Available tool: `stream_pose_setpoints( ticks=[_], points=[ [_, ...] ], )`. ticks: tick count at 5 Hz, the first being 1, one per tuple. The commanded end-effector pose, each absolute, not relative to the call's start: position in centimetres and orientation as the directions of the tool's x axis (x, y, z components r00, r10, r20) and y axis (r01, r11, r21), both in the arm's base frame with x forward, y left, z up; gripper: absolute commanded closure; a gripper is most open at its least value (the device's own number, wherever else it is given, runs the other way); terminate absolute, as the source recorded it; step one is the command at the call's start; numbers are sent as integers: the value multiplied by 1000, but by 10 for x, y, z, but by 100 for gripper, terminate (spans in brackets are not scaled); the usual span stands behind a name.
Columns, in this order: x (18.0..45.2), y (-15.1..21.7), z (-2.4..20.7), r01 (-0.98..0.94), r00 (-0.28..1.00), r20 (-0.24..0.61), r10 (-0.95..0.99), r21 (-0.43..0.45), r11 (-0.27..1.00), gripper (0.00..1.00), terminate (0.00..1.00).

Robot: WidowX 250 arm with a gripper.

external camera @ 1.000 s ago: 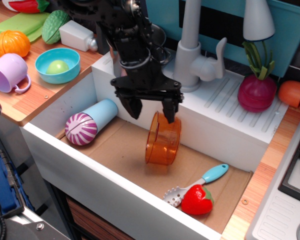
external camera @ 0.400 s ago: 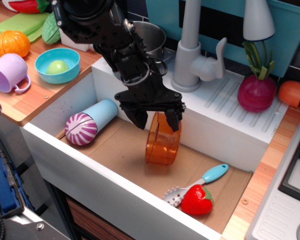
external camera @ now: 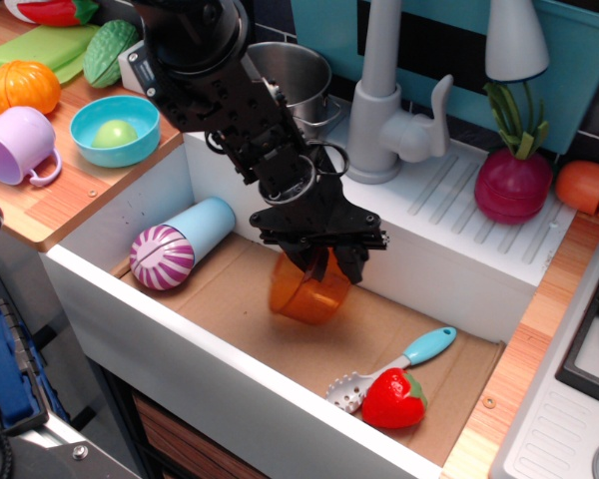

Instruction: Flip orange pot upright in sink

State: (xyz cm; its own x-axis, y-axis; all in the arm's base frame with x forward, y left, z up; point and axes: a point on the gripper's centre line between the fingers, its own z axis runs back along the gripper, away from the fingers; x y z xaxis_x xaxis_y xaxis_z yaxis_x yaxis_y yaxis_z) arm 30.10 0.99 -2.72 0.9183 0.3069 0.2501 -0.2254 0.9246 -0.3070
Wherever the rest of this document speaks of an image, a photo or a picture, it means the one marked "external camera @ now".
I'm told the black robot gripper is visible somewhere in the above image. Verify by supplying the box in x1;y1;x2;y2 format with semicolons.
250;144;388;284

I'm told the transparent orange toy pot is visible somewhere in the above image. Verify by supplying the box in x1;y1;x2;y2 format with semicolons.
269;252;350;325

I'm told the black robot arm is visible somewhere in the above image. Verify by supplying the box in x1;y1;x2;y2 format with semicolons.
133;1;387;283

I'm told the brown cardboard sink liner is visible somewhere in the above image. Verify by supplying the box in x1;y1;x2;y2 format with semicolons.
116;235;504;465

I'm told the white toy sink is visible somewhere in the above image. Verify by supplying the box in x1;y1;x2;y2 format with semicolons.
43;134;575;478

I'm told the stainless steel pot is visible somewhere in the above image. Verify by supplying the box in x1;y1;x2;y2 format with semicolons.
248;42;341;139

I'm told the light blue plastic cup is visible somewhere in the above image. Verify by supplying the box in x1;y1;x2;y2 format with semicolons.
164;197;236;266

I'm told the grey toy faucet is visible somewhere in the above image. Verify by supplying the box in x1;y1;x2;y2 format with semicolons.
345;1;454;185

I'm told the red toy strawberry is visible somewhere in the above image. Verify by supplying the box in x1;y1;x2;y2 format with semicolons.
361;367;428;429

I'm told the purple striped toy onion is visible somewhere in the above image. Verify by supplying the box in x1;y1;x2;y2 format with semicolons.
129;225;195;290

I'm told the magenta toy beet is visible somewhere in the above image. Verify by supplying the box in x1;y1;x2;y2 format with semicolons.
474;82;553;225

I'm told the teal backsplash panel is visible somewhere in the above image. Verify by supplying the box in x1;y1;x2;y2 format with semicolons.
292;1;599;154

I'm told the green toy ball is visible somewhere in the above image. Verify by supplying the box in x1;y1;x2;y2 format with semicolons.
91;120;138;149

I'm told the white salt shaker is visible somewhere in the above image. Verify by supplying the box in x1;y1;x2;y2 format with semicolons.
118;40;153;95

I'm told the orange toy carrot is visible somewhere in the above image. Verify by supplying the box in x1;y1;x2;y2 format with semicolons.
555;160;599;218

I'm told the white cone lamp shade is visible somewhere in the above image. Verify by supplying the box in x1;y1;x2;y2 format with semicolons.
485;0;550;83

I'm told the teal plastic bowl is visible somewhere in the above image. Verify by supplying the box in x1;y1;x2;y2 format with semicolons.
70;95;160;168

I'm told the toy stove top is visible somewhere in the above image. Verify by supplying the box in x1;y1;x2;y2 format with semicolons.
489;244;599;478

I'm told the green toy bitter gourd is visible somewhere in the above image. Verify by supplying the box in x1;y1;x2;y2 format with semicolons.
83;20;140;89

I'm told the lilac plastic mug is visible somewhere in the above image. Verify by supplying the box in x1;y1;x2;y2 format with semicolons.
0;106;63;187

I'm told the blue box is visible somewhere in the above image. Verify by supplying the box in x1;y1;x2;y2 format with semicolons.
0;299;70;435

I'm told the green cutting board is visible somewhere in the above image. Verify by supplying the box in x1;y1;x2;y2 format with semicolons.
0;24;100;85

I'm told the orange toy pumpkin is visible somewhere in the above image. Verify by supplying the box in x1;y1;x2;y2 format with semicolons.
0;60;62;115

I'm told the red toy pepper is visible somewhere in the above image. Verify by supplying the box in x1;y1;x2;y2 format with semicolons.
4;0;100;27

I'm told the blue handled slotted spoon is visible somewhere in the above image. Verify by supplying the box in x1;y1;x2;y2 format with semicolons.
325;326;457;414

